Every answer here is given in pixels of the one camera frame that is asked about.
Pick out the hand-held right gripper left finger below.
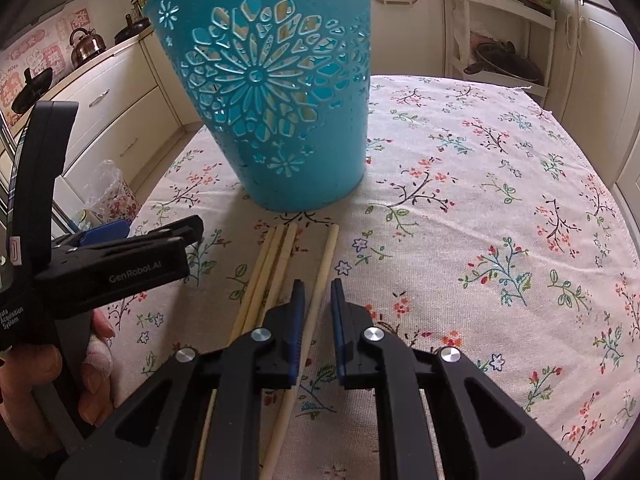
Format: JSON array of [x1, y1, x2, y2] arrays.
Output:
[[55, 280, 307, 480]]

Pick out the teal perforated plastic basket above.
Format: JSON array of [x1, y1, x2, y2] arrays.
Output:
[[142, 0, 373, 213]]

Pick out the dark bowl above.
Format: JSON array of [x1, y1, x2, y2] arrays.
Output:
[[464, 41, 545, 86]]

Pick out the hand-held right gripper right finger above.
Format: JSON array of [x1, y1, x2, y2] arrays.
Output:
[[330, 278, 586, 480]]

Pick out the steel kettle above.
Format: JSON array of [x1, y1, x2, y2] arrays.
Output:
[[68, 27, 107, 69]]

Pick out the floral bin with plastic bag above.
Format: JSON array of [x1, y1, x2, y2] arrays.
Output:
[[82, 160, 144, 227]]

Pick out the white trolley rack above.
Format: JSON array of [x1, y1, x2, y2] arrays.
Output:
[[446, 0, 557, 107]]

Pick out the single wooden chopstick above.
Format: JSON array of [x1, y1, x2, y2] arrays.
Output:
[[259, 225, 341, 480]]

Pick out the floral tablecloth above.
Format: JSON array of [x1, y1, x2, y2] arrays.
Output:
[[107, 74, 640, 480]]

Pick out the black frying pan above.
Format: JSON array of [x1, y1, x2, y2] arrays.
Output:
[[114, 15, 151, 46]]

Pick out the person's left hand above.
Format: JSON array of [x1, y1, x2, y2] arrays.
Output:
[[0, 308, 117, 462]]

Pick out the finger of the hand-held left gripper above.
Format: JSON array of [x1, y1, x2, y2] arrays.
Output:
[[79, 219, 131, 247], [54, 215, 205, 262]]

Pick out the bundle of wooden chopsticks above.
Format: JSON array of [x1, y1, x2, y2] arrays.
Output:
[[192, 224, 299, 480]]

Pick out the black wok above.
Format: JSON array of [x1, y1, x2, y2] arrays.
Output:
[[11, 66, 54, 116]]

